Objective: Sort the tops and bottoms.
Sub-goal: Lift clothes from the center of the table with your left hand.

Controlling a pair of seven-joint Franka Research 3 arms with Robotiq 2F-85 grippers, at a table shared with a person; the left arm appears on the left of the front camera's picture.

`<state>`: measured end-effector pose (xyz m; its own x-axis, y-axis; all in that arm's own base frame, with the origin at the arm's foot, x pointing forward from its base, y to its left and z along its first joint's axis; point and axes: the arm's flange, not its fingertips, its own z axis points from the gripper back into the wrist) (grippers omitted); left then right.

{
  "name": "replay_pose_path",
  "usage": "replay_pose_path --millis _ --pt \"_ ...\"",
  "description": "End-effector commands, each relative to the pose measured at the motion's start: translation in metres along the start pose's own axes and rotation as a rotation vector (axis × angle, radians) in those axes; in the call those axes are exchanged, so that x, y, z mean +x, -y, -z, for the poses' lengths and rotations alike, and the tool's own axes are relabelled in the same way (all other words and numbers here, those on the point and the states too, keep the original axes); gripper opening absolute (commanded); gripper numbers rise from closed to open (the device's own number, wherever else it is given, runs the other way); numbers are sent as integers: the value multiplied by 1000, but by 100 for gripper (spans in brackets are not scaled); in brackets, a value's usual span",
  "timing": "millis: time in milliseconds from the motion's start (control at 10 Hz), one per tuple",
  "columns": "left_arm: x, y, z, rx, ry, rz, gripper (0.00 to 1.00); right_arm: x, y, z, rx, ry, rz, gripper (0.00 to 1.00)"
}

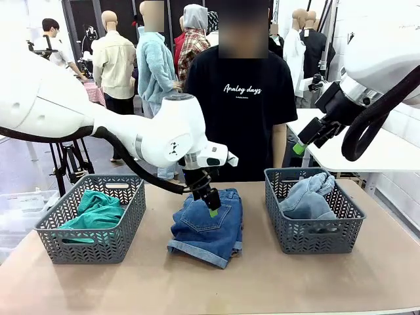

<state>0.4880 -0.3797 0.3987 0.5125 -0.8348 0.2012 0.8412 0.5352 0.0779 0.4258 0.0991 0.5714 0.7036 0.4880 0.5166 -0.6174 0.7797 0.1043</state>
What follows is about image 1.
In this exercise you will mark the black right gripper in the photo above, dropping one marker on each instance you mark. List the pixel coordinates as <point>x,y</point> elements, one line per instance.
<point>338,105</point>

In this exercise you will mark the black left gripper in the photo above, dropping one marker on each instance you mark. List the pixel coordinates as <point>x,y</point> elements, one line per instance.
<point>198,180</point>

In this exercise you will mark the dark blue denim shorts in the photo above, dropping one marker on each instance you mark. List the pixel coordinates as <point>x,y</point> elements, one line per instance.
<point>203,236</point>

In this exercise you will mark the light blue denim shorts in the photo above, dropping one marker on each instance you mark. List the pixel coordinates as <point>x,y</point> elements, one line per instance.
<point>305,200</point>

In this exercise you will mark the green top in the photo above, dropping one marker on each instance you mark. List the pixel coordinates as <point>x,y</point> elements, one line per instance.
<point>98,210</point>

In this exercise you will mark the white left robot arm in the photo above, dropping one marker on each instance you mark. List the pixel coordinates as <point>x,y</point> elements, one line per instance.
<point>164,131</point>

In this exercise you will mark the person's left forearm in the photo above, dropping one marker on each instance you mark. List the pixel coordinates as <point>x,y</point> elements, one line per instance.
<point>279,147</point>

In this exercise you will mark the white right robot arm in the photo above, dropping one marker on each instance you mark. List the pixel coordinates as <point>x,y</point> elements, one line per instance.
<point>377,49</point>

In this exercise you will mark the mannequin in white shirt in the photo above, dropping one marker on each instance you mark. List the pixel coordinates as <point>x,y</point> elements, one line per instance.
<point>293,59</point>

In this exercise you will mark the person in black t-shirt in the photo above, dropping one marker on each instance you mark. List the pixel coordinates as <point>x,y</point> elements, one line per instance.
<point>243,115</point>

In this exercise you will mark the mannequin in black shirt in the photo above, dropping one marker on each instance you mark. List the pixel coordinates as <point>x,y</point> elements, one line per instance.
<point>315,52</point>

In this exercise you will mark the white table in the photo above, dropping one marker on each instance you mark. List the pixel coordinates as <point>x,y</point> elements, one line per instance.
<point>403,154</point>

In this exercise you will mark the grey plastic lattice basket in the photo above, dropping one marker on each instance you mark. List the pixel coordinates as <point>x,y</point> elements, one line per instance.
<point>311,243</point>
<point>98,246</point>

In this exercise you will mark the mannequin in light blue fleece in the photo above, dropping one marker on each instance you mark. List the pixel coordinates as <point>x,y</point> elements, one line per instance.
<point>154,72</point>

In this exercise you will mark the mannequin in plaid shirt, hood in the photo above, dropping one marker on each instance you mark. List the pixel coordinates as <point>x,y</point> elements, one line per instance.
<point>193,42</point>

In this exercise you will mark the table with pink cloth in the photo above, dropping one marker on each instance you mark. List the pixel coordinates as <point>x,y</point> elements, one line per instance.
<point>95,95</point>

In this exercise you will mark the mannequin in red top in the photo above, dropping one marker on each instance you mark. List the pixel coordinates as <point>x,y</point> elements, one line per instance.
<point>178,46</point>

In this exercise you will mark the mannequin in cream shirt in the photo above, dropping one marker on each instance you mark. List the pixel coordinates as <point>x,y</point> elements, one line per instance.
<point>113,65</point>

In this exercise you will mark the clear plastic storage box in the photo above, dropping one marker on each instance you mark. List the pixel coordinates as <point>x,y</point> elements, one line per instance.
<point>19,210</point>

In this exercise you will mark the background person in white shirt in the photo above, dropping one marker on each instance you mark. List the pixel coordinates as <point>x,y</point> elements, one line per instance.
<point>60,55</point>

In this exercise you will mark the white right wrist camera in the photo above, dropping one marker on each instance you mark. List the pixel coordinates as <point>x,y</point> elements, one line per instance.
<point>306,85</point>

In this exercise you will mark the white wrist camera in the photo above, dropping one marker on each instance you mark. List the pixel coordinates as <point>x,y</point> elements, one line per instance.
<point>233,159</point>
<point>306,85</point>

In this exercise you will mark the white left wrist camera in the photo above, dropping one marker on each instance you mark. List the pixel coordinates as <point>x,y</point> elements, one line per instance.
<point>233,159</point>

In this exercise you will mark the black camera tripod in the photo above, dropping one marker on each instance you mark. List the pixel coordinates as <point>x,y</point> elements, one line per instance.
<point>60,177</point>

